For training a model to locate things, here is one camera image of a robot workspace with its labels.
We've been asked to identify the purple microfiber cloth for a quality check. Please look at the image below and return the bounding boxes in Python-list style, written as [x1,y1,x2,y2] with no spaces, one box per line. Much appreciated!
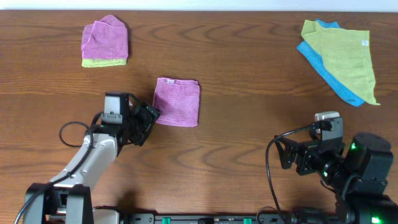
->
[152,77,201,128]

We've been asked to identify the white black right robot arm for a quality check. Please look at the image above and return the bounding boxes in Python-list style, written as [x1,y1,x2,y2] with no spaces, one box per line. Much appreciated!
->
[275,133,397,223]

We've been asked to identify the folded green cloth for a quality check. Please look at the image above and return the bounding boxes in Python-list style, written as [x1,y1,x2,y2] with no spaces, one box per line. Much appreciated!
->
[81,58,127,68]

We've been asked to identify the blue cloth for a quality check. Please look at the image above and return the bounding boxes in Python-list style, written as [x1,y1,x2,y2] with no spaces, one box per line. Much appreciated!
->
[295,18,366,108]

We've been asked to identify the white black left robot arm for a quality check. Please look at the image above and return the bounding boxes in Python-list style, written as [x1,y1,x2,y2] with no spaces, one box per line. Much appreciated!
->
[14,100,159,223]

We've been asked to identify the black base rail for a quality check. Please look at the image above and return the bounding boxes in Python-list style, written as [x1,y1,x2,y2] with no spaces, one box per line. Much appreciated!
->
[93,212,343,224]

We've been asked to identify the folded purple cloth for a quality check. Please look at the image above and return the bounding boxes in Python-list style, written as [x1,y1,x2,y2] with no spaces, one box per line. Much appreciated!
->
[81,15,128,60]

